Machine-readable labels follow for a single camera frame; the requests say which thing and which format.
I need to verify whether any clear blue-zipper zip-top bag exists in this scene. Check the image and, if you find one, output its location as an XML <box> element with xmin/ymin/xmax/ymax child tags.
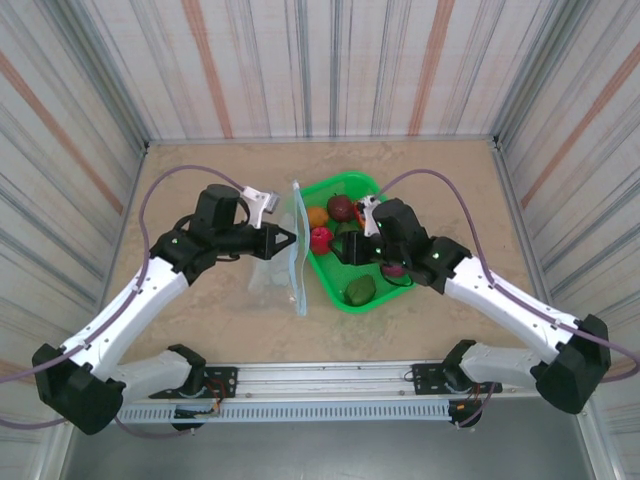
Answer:
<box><xmin>248</xmin><ymin>180</ymin><xmax>311</xmax><ymax>317</ymax></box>

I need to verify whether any bright red round fruit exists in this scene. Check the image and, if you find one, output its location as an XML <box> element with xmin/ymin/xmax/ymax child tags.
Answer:
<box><xmin>309</xmin><ymin>225</ymin><xmax>335</xmax><ymax>256</ymax></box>

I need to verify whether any dark green avocado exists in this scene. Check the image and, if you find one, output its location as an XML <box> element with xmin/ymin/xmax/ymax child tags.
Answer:
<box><xmin>344</xmin><ymin>276</ymin><xmax>377</xmax><ymax>306</ymax></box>

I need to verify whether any dark red apple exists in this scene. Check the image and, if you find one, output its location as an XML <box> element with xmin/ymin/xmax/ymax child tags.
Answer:
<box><xmin>327</xmin><ymin>193</ymin><xmax>354</xmax><ymax>223</ymax></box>

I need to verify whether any orange fruit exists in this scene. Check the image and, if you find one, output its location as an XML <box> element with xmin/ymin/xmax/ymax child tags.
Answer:
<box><xmin>305</xmin><ymin>205</ymin><xmax>331</xmax><ymax>229</ymax></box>

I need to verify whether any green plastic mesh basket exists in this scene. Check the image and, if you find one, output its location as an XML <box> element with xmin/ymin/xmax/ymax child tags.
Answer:
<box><xmin>299</xmin><ymin>171</ymin><xmax>419</xmax><ymax>315</ymax></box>

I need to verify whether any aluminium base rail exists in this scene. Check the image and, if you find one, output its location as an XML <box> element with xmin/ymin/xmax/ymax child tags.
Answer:
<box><xmin>117</xmin><ymin>360</ymin><xmax>544</xmax><ymax>402</ymax></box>

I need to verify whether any white slotted cable duct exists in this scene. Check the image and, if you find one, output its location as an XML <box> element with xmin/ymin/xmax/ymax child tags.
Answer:
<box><xmin>117</xmin><ymin>402</ymin><xmax>451</xmax><ymax>425</ymax></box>

